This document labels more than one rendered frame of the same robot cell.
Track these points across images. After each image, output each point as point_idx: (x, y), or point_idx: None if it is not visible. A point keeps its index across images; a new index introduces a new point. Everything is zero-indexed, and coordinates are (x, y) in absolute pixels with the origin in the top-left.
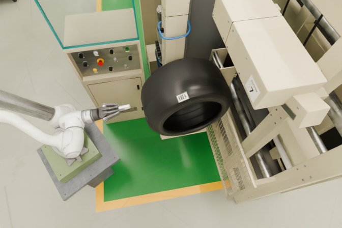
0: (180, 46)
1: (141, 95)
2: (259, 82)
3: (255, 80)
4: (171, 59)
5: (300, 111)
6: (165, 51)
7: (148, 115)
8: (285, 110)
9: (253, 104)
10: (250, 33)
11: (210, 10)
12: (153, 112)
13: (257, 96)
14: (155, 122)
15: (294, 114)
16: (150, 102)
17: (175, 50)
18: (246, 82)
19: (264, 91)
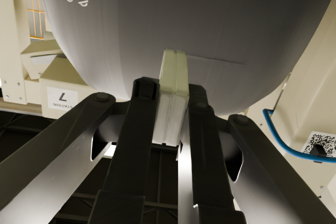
0: (294, 79)
1: (244, 41)
2: (59, 115)
3: (66, 111)
4: (332, 36)
5: (35, 72)
6: (319, 90)
7: (74, 31)
8: (45, 56)
9: (45, 84)
10: None
11: None
12: (70, 58)
13: (48, 100)
14: None
15: (35, 64)
16: (119, 83)
17: (306, 71)
18: (78, 96)
19: (45, 114)
